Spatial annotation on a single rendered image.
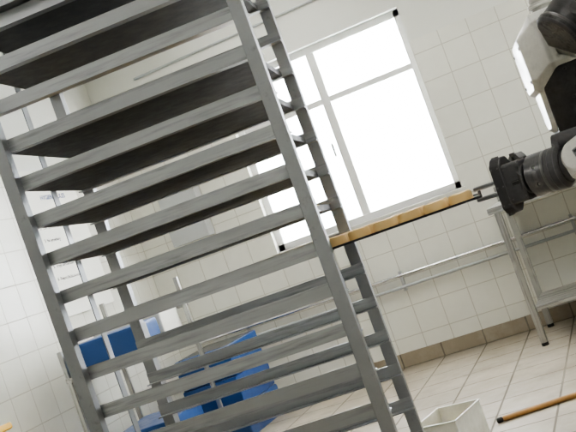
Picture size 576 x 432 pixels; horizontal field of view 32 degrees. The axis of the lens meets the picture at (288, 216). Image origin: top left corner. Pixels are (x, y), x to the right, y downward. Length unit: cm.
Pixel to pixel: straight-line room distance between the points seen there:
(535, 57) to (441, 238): 469
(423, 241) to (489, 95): 108
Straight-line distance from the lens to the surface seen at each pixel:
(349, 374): 214
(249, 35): 213
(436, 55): 682
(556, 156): 203
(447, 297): 688
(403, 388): 257
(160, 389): 223
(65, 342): 226
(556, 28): 208
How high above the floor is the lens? 108
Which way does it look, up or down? 2 degrees up
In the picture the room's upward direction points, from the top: 20 degrees counter-clockwise
